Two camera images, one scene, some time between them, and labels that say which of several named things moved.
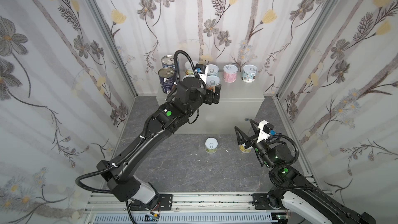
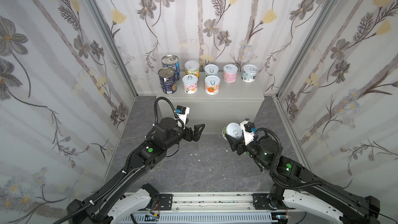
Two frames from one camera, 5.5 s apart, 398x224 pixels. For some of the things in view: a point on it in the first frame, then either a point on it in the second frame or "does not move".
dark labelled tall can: [167, 77] does not move
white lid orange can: [212, 81] does not move
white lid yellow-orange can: [189, 70] does not move
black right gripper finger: [245, 138] → [233, 142]
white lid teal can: [249, 73] does not move
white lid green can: [211, 145] → [232, 129]
